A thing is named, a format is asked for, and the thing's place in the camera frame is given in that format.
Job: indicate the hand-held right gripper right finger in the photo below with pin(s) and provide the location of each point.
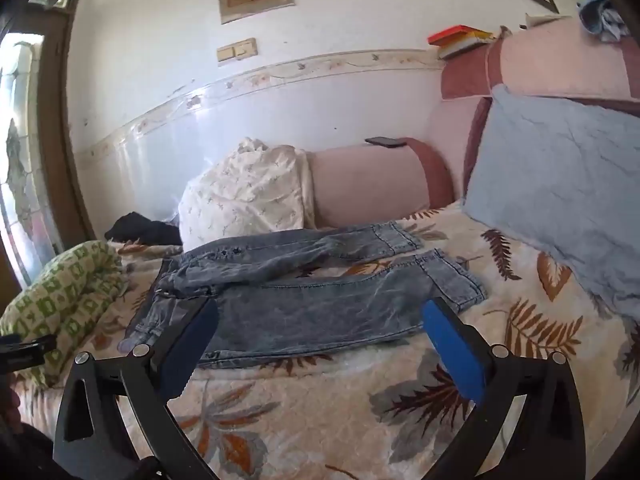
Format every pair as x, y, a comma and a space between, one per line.
452, 345

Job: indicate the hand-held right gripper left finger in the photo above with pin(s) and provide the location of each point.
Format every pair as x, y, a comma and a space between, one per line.
192, 340

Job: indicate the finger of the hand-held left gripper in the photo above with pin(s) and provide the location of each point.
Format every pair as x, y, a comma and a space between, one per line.
30, 350

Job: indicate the blue denim pants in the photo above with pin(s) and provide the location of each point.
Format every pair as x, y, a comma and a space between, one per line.
310, 305

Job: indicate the green checked rolled quilt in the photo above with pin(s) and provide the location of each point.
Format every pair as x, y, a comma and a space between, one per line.
65, 290

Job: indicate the black cloth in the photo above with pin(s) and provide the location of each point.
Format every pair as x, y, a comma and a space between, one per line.
145, 230

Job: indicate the leaf print blanket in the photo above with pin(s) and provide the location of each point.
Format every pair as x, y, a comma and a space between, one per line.
310, 410

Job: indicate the white leaf print pillow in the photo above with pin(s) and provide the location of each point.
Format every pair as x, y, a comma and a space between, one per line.
245, 195

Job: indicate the stained glass window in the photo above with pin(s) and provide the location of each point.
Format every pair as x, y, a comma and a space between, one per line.
20, 160

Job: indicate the light blue pillow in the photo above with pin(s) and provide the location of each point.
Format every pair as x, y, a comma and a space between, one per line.
560, 180

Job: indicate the black smartphone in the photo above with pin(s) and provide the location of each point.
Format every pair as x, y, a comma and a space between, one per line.
386, 142

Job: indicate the cream book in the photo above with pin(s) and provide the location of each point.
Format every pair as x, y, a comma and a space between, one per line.
465, 49

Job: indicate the blue hanging clothes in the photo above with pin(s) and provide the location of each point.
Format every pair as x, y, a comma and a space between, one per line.
600, 15

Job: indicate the wooden door frame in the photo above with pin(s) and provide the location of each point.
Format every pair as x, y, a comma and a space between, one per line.
60, 110

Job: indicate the beige wall switch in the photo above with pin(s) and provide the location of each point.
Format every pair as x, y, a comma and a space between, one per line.
237, 50

